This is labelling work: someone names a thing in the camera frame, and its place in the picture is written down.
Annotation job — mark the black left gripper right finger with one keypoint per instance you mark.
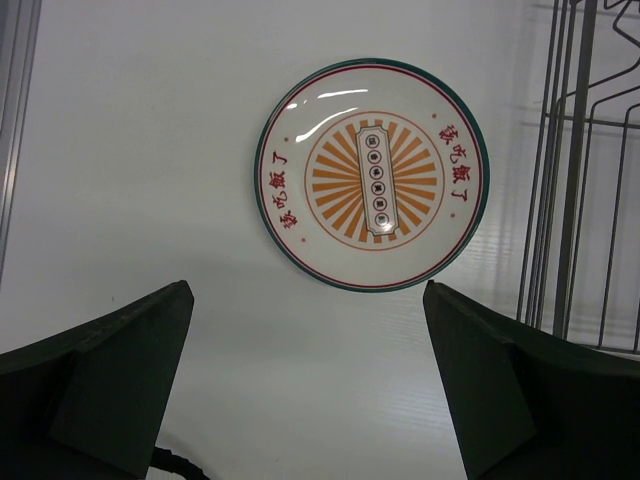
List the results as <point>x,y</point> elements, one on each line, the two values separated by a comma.
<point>528,405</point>

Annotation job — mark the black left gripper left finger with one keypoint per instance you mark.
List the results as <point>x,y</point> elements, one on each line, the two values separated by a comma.
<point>88,403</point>

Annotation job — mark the orange sunburst plate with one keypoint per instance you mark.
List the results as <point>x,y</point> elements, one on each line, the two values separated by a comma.
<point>371,175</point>

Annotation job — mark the grey wire dish rack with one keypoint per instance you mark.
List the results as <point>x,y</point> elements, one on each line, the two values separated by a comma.
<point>579,278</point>

